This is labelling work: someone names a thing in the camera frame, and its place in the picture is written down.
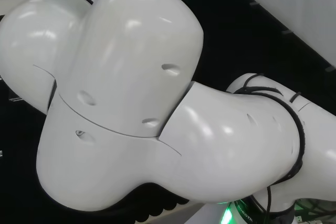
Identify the grey tape piece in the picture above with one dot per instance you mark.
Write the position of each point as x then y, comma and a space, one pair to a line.
286, 31
254, 3
329, 69

